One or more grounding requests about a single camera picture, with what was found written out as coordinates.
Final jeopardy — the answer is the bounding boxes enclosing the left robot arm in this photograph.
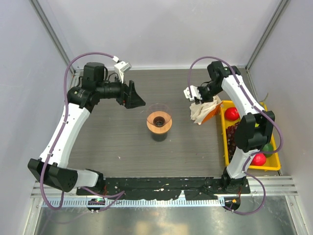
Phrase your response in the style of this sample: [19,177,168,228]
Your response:
[27,61,146,195]

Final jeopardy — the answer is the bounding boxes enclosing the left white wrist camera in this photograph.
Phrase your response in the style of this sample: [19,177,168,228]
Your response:
[112,56,132,83]

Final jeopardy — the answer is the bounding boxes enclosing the aluminium frame rail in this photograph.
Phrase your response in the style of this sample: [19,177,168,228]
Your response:
[30,176,298,198]

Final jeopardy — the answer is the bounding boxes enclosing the dark green fruit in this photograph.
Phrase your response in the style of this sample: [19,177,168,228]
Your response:
[262,143,274,158]

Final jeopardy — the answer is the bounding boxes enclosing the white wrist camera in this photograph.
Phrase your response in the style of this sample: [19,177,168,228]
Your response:
[183,85,202,102]
[112,56,132,83]

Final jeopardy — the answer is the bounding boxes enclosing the white slotted cable duct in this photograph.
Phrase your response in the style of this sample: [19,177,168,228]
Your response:
[42,197,225,207]

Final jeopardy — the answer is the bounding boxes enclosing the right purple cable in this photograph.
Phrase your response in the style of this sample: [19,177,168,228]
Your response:
[189,56,285,215]

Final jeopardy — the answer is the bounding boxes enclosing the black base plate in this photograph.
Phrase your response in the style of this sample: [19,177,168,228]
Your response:
[76,177,250,201]

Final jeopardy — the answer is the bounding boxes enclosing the red apple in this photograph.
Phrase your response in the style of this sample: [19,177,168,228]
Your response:
[224,107,240,121]

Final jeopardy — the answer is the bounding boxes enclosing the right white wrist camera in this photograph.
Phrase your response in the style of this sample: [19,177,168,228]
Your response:
[183,85,202,102]

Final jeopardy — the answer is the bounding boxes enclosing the dark red grape bunch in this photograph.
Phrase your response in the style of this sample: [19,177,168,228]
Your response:
[226,122,239,161]

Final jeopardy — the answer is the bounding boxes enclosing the yellow plastic tray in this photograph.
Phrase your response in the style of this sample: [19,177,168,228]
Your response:
[220,100,281,171]

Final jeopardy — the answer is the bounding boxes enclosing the white coffee filter stack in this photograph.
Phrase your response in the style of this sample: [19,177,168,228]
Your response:
[190,95,222,125]

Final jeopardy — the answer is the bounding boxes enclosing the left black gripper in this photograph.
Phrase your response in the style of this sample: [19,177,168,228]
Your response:
[96,72,145,108]

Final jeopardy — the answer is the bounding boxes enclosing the red pepper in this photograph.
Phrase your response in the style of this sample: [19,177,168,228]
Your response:
[251,153,267,166]

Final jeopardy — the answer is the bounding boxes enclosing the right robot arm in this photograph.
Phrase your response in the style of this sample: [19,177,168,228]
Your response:
[193,61,275,193]

